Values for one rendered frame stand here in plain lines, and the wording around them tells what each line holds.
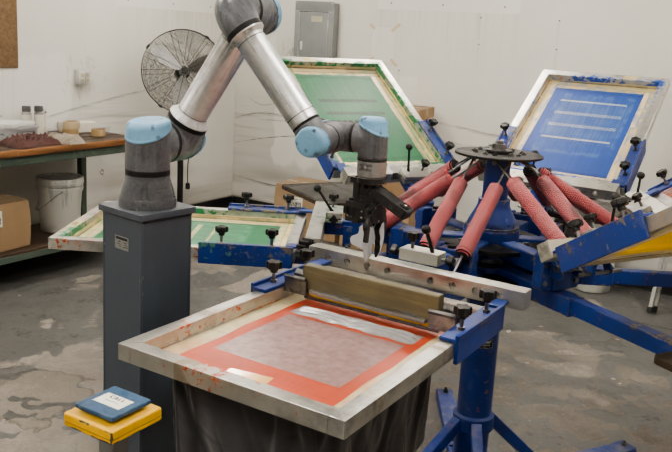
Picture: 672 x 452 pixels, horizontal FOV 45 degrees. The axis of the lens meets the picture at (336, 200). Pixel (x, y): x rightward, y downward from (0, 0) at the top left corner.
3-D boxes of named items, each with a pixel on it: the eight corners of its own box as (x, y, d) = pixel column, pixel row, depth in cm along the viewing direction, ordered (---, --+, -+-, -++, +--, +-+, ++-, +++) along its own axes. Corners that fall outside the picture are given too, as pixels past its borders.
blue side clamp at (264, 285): (264, 311, 217) (265, 286, 215) (249, 307, 219) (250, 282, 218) (325, 285, 242) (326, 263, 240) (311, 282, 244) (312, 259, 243)
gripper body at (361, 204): (359, 218, 215) (361, 173, 213) (387, 223, 211) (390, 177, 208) (344, 222, 209) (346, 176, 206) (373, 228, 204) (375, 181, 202)
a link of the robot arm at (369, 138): (362, 114, 209) (394, 117, 206) (360, 156, 211) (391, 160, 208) (351, 116, 202) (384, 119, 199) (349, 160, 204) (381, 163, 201)
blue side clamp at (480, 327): (456, 365, 188) (459, 336, 187) (436, 359, 191) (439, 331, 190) (502, 329, 213) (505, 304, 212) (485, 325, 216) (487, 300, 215)
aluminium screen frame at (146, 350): (344, 440, 148) (345, 421, 148) (117, 359, 178) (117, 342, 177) (499, 323, 214) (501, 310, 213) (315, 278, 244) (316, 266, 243)
